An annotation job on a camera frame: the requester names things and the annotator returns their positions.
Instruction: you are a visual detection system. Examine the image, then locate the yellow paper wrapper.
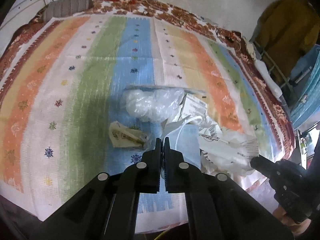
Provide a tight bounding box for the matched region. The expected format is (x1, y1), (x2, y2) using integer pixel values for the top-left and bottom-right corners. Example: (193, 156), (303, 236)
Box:
(108, 121), (150, 148)

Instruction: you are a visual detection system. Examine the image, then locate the white printed medicine box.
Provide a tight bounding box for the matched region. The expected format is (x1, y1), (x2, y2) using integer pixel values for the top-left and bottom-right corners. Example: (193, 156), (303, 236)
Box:
(178, 93), (208, 124)

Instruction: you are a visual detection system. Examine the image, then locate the floral brown blanket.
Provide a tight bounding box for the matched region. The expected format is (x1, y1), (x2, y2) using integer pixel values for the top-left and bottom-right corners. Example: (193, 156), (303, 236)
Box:
(1, 0), (296, 159)

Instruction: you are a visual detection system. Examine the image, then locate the white plastic bag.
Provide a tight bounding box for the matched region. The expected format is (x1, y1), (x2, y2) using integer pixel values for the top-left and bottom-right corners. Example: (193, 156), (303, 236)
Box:
(162, 114), (261, 178)

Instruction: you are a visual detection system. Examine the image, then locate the striped colourful mat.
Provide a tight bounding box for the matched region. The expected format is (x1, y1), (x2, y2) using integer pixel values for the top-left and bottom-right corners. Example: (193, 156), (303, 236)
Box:
(1, 14), (283, 220)

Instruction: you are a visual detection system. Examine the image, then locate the metal bed rail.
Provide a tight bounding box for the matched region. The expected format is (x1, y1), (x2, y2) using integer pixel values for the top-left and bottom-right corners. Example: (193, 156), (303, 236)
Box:
(253, 41), (293, 92)

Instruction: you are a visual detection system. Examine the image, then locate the blue patterned curtain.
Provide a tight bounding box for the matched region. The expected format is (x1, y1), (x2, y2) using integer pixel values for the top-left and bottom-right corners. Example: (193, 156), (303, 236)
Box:
(290, 44), (319, 129)

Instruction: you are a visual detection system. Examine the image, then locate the white bed headboard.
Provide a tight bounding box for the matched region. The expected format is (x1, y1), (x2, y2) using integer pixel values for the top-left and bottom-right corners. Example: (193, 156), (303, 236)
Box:
(1, 0), (47, 29)

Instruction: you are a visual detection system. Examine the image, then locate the mustard brown hanging garment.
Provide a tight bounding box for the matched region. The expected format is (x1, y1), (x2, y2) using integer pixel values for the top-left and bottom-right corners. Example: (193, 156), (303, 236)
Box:
(252, 0), (319, 77)

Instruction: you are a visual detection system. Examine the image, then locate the clear plastic bag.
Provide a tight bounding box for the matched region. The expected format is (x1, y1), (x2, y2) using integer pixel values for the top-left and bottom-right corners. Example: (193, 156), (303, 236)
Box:
(119, 84), (208, 124)

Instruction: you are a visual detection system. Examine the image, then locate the person right hand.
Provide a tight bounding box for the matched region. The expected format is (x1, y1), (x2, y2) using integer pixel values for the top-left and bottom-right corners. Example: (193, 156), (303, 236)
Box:
(272, 205), (316, 239)

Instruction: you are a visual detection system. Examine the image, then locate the grey striped pillow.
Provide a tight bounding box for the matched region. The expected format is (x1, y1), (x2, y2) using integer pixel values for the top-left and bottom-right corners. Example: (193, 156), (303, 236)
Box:
(42, 0), (93, 22)

